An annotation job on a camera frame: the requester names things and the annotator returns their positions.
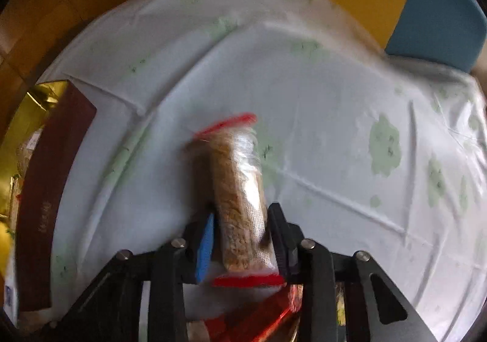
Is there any white green-patterned tablecloth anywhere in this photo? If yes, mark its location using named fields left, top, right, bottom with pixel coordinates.
left=25, top=0, right=486, bottom=341

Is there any yellow black snack packet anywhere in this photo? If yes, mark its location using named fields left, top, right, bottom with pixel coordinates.
left=335, top=283, right=346, bottom=326

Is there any gold and maroon tin box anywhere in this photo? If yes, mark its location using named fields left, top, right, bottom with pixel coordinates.
left=1, top=80, right=96, bottom=317

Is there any small red candy packet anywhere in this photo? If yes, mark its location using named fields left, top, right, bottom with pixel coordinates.
left=203, top=284, right=303, bottom=341

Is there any grain bar red-ended packet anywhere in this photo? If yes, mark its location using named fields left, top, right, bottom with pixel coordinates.
left=184, top=113, right=286, bottom=288

